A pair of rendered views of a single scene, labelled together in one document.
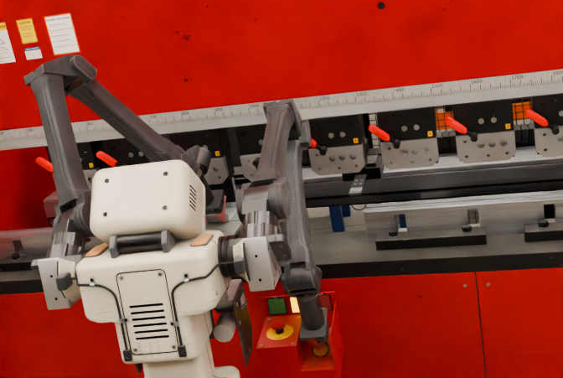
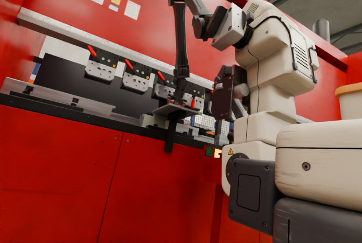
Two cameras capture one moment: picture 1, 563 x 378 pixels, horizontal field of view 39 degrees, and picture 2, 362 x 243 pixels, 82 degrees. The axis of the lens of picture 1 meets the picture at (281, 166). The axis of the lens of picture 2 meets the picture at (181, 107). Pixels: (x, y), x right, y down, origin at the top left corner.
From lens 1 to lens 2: 1.92 m
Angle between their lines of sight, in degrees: 53
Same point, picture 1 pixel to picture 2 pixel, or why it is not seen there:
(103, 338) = (77, 160)
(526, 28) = not seen: hidden behind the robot
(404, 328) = not seen: hidden behind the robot
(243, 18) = (203, 47)
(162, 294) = (305, 47)
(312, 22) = (222, 60)
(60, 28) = (133, 7)
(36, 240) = (47, 91)
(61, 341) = (38, 157)
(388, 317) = not seen: hidden behind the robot
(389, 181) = (204, 139)
